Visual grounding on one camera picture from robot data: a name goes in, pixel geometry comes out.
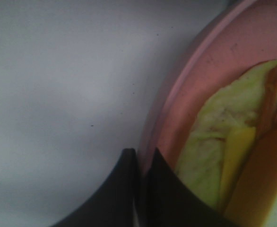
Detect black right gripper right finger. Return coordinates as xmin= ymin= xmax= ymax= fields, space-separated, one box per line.
xmin=145 ymin=149 xmax=236 ymax=227

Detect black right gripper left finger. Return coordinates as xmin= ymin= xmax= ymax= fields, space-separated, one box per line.
xmin=54 ymin=148 xmax=139 ymax=227

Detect toast ham cheese sandwich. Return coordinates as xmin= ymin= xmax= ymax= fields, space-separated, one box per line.
xmin=174 ymin=60 xmax=277 ymax=227

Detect pink round plate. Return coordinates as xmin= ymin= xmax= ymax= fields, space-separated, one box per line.
xmin=138 ymin=0 xmax=277 ymax=175

